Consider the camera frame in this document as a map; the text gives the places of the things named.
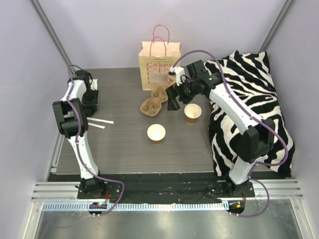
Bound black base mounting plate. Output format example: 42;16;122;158
76;172;255;204

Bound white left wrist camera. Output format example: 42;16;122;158
90;79;98;90

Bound paper cakes bag pink handles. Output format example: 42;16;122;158
139;24;181;91

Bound white wrapped straw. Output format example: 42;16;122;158
88;122;105;129
87;117;114;124

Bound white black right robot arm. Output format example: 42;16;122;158
166;60;275;197

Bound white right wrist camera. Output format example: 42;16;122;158
168;66;185;86

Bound brown pulp cup carrier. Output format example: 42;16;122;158
140;86;168;117

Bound aluminium frame rail front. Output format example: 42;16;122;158
31;179;303;212

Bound white wrapped straw lower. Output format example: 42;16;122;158
88;122;105;129

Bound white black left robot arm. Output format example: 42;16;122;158
52;69;106;199

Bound zebra print pillow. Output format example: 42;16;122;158
201;50;296;178

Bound white wrapped straw upper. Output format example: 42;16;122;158
87;117;114;124

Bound brown paper coffee cup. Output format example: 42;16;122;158
184;104;202;124

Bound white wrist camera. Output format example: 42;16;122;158
168;66;185;86
90;79;98;90

